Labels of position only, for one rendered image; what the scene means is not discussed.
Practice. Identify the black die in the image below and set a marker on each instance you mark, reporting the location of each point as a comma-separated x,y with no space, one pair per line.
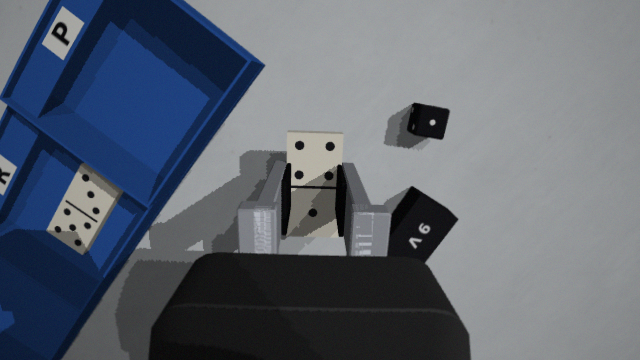
428,121

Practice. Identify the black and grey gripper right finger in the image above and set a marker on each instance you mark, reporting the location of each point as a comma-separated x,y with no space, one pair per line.
365,227

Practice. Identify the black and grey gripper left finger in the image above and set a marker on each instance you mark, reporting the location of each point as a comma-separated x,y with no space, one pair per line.
260,223

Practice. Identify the blue rack of bins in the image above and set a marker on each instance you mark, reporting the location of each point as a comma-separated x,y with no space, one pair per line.
142,85

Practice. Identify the beige domino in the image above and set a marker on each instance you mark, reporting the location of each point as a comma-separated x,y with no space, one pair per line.
314,156
84,209

